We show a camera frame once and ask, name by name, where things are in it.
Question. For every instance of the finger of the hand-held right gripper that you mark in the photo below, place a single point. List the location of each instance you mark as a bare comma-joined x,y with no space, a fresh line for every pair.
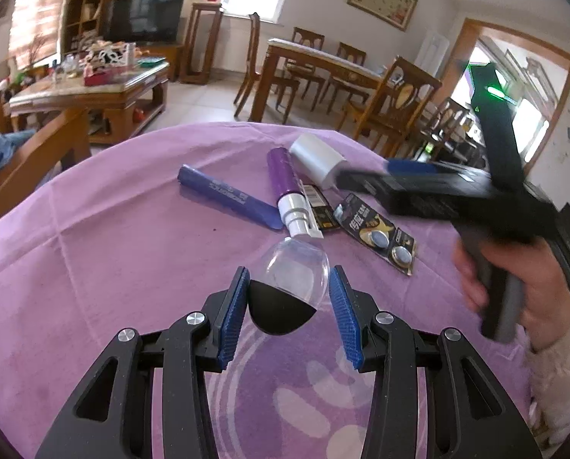
409,168

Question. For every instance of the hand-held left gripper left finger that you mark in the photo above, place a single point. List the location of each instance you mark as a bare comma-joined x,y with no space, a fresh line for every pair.
235,311

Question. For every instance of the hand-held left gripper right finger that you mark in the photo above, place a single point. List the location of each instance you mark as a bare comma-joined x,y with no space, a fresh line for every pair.
345,311

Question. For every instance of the small white box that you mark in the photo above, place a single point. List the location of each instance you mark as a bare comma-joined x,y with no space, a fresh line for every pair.
316,155

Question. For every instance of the person's right forearm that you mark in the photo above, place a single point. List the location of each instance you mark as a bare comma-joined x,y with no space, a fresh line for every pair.
562,382

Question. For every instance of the person's right hand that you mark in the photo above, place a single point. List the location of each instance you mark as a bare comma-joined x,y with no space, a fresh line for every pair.
548,296

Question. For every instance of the wooden dining chair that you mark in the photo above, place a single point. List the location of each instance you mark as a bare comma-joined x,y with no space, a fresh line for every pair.
261,76
399,100
306,57
445,124
349,64

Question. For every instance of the button cell battery packet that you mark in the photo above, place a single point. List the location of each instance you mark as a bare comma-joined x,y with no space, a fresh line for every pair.
376,234

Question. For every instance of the black barcode battery packet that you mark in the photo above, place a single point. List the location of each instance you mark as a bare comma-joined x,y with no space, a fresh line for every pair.
321,205

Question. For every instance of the white standing air conditioner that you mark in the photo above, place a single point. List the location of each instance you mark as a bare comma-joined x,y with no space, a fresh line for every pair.
431,52

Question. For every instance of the blue flat tube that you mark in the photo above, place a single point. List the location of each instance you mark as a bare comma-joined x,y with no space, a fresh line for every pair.
223,191

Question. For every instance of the purple spray bottle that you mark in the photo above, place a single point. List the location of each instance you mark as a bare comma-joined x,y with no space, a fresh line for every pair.
282,172

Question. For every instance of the purple tablecloth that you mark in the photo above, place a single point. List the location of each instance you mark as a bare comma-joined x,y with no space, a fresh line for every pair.
122,248

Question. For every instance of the wooden dining table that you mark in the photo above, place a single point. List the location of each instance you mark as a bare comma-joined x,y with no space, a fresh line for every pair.
313,57

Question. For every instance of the tall wooden plant stand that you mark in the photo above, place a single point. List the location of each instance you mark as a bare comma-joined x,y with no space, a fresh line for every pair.
203,38

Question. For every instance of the wooden armchair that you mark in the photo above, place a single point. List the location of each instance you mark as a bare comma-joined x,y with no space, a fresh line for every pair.
36,158

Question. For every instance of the wooden coffee table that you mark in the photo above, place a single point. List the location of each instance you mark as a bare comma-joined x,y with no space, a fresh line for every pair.
89,100

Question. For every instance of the wooden television cabinet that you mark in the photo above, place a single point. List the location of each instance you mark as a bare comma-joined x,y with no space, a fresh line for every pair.
163,60

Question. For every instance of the blue denim cloth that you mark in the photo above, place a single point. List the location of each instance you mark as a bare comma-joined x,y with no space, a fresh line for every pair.
3,158

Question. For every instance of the white ornate basket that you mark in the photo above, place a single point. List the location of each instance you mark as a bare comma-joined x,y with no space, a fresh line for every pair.
110,60

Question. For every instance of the black flat television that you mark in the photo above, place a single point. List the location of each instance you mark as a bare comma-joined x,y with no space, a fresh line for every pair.
144,19

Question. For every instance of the wooden bookshelf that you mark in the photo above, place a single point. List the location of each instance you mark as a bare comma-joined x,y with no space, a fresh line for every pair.
91,5

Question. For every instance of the window blinds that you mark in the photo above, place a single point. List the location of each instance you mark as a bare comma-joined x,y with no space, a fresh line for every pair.
38,9

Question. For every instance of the wooden door frame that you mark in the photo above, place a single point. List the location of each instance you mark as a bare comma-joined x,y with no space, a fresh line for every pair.
569,67

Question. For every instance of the framed wall picture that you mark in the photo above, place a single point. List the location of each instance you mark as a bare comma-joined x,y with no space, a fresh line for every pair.
381,0

